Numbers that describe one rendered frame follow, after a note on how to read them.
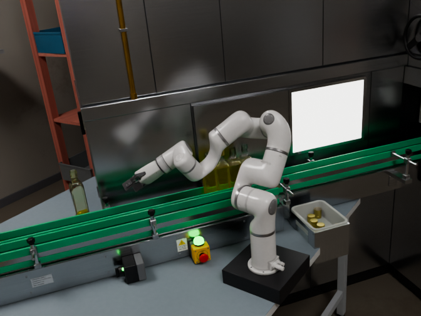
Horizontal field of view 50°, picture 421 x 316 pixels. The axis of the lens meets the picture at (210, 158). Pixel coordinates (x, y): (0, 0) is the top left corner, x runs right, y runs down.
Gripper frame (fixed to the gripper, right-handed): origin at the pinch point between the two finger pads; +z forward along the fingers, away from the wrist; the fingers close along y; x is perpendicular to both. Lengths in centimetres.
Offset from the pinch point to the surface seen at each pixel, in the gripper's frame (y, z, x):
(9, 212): -185, 179, -104
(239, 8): -15, -77, -43
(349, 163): -60, -80, 35
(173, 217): -11.1, -5.6, 18.0
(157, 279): -7.4, 12.0, 35.8
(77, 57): 13, -12, -53
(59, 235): 4.9, 34.2, 1.1
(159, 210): -13.9, -0.9, 11.3
